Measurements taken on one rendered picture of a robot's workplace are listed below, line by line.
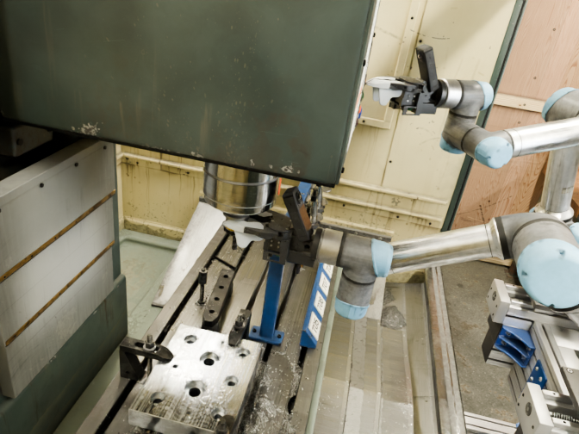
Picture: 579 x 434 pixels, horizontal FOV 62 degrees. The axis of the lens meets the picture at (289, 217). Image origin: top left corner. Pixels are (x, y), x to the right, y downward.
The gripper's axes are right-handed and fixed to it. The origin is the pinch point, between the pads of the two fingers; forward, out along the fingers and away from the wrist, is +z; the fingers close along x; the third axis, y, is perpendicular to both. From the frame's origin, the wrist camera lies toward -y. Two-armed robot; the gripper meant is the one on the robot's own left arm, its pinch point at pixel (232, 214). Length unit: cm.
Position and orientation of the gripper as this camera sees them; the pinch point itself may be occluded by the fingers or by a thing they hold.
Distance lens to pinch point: 106.0
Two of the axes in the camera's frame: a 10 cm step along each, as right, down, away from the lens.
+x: 2.2, -4.3, 8.7
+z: -9.6, -2.3, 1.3
